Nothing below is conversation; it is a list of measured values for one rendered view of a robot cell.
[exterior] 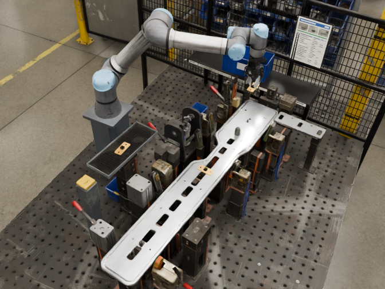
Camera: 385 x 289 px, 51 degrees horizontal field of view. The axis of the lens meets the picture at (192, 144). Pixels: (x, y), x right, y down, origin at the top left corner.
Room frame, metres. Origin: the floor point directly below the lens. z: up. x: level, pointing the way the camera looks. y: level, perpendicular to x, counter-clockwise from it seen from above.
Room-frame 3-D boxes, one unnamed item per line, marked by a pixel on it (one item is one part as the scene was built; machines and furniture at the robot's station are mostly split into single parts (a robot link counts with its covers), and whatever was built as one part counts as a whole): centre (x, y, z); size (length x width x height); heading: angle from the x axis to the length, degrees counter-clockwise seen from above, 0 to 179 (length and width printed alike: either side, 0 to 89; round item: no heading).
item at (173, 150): (1.48, 0.11, 0.89); 0.13 x 0.11 x 0.38; 58
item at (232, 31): (1.77, -0.20, 1.56); 0.11 x 0.11 x 0.08; 83
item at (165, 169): (1.35, 0.14, 0.89); 0.13 x 0.11 x 0.38; 58
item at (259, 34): (1.77, -0.30, 1.57); 0.09 x 0.08 x 0.11; 83
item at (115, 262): (1.38, -0.07, 1.00); 1.38 x 0.22 x 0.02; 148
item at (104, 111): (1.73, 0.48, 1.15); 0.15 x 0.15 x 0.10
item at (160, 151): (1.43, 0.16, 0.90); 0.05 x 0.05 x 0.40; 58
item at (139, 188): (1.21, 0.24, 0.90); 0.13 x 0.10 x 0.41; 58
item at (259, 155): (1.54, -0.36, 0.84); 0.11 x 0.08 x 0.29; 58
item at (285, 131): (1.76, -0.52, 0.84); 0.11 x 0.10 x 0.28; 58
